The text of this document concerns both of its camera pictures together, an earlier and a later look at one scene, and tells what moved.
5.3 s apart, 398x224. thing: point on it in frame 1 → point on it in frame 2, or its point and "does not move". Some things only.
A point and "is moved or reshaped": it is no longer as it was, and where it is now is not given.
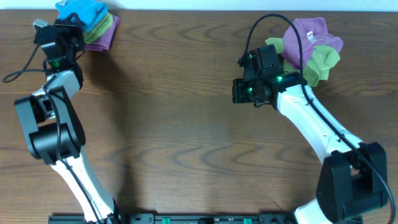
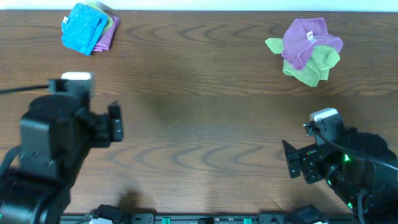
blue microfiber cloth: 85,12 is moved or reshaped
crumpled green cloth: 323,58 does not move
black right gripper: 239,96 → 307,155
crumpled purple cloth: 313,32 does not move
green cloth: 99,30 → 109,20
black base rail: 183,218 does not move
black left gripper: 63,27 → 106,126
